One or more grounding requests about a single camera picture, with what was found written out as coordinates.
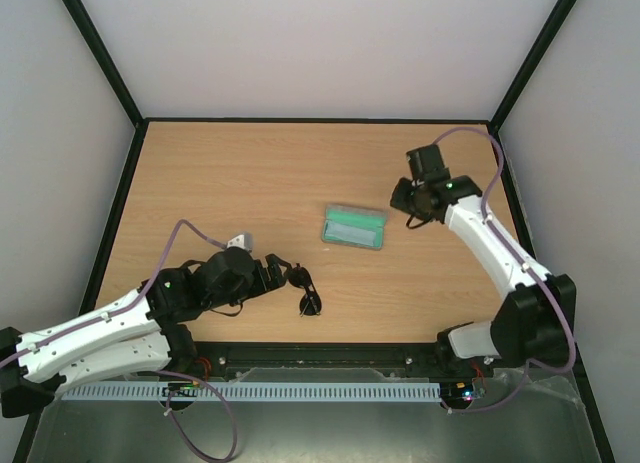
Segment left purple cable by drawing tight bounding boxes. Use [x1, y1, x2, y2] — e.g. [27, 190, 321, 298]
[0, 219, 239, 460]

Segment dark round sunglasses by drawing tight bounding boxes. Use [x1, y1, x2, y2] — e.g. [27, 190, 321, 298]
[288, 264, 322, 317]

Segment grey metal panel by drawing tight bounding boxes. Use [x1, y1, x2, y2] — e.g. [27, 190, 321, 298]
[28, 376, 600, 462]

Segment grey glasses case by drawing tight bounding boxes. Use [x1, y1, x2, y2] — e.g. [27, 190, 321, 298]
[321, 204, 388, 250]

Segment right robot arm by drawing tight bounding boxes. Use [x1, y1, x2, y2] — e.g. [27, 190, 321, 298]
[390, 145, 577, 375]

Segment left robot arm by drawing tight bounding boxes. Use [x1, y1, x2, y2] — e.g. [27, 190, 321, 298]
[1, 247, 294, 418]

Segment blue slotted cable duct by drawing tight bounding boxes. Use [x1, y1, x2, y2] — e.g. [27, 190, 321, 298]
[62, 381, 441, 403]

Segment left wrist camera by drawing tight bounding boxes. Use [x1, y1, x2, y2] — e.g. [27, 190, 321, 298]
[226, 232, 254, 253]

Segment blue cleaning cloth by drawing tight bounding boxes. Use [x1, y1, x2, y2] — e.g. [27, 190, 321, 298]
[323, 221, 378, 247]

